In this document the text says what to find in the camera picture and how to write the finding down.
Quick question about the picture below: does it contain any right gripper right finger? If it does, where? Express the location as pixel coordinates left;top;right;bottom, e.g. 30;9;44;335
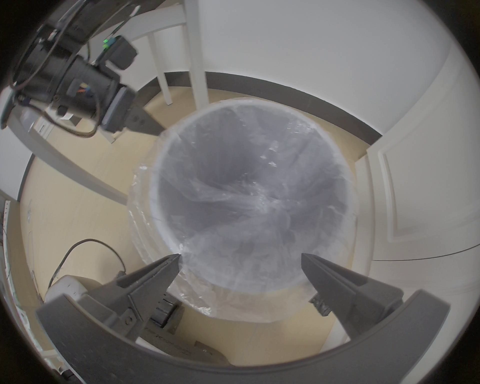
301;253;404;342

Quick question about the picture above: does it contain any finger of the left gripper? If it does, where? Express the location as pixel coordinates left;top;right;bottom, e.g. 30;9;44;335
125;106;166;137

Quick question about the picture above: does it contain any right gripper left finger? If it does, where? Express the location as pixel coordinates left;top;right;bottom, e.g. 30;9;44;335
89;254;182;342

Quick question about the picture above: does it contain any clear plastic bag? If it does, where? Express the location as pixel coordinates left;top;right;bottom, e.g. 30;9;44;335
127;97;359;324

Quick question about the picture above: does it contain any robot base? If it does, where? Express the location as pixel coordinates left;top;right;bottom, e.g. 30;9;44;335
45;275;230;367

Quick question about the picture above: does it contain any grey trash bin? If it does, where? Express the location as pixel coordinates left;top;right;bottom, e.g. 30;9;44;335
148;97;357;298

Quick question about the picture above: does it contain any dark grey white-legged chair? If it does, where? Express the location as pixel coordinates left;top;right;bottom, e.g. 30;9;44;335
0;0;211;206

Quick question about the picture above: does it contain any white panelled door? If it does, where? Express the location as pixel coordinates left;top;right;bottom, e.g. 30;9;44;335
352;37;480;351

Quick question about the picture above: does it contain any black cable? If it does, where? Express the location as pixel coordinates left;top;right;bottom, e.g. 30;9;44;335
52;238;127;286
15;94;103;138

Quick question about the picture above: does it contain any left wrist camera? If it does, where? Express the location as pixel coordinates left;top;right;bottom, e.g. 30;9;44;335
98;35;137;71

